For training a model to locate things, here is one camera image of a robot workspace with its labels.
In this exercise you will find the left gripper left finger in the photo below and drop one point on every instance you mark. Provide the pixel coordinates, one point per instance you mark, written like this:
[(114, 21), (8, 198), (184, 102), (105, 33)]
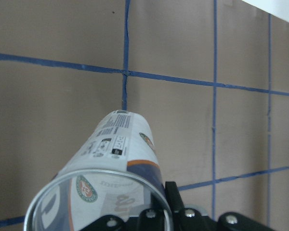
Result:
[(147, 220)]

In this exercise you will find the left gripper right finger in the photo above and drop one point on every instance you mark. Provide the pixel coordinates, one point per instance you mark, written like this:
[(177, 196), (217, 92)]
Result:
[(173, 197)]

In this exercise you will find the white blue tennis ball can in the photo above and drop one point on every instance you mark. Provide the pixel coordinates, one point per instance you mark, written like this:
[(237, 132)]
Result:
[(115, 172)]

